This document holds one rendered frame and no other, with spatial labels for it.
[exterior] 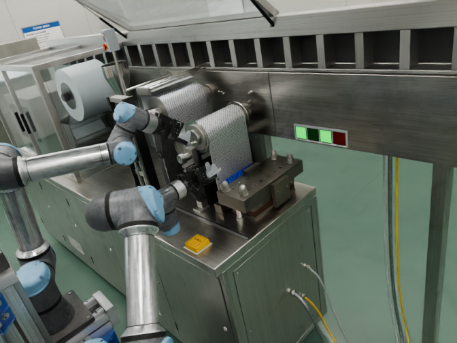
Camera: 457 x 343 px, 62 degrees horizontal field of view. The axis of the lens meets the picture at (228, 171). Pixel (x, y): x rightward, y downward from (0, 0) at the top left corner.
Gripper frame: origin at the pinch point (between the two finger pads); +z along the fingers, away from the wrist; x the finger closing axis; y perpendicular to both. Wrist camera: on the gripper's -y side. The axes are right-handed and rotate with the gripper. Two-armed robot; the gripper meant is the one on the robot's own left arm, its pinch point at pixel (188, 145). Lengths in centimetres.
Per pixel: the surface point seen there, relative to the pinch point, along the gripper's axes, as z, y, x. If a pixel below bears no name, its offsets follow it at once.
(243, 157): 27.4, 3.7, -7.1
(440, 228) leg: 70, -1, -82
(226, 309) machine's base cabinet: 20, -58, -30
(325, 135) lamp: 30, 20, -43
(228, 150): 16.1, 3.9, -7.1
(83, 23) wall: 152, 181, 549
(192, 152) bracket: 3.3, -2.4, 0.3
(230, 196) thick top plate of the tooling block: 13.3, -14.8, -19.1
